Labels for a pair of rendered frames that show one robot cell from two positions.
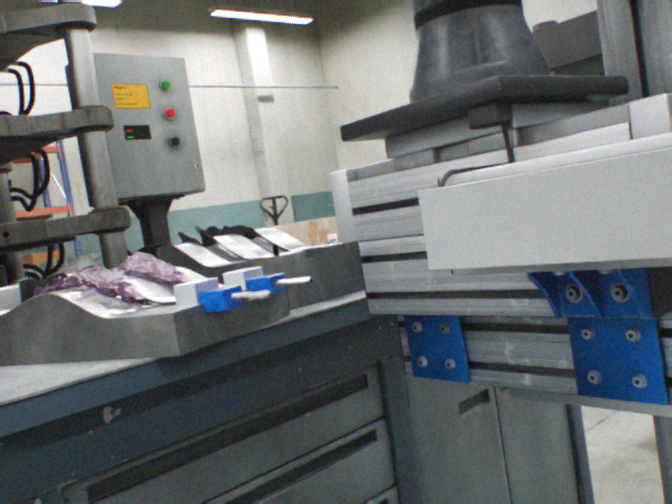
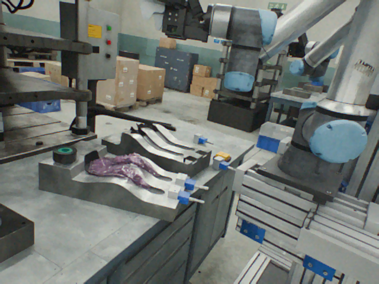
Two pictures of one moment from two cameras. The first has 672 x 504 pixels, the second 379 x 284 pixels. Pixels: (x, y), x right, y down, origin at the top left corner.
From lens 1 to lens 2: 0.65 m
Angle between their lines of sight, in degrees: 25
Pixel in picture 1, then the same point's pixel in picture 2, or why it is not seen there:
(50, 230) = (55, 96)
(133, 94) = (95, 30)
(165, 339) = (168, 215)
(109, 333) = (143, 206)
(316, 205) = not seen: hidden behind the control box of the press
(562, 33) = not seen: hidden behind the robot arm
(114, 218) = (86, 96)
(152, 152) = (98, 60)
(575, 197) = (363, 265)
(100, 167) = (83, 71)
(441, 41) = (306, 160)
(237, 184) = not seen: hidden behind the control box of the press
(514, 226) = (336, 258)
